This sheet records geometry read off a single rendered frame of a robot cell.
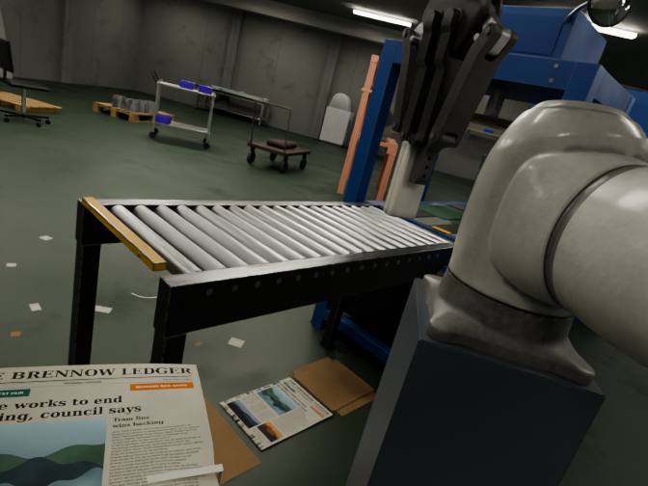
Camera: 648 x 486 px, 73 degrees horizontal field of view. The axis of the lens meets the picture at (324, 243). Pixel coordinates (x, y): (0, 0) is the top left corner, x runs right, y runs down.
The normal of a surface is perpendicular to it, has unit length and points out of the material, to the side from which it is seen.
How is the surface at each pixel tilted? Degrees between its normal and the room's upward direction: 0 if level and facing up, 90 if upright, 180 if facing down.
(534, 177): 76
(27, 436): 1
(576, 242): 91
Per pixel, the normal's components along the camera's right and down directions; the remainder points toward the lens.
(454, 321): 0.04, -0.88
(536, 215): -0.91, -0.16
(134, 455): 0.24, -0.92
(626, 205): -0.72, -0.58
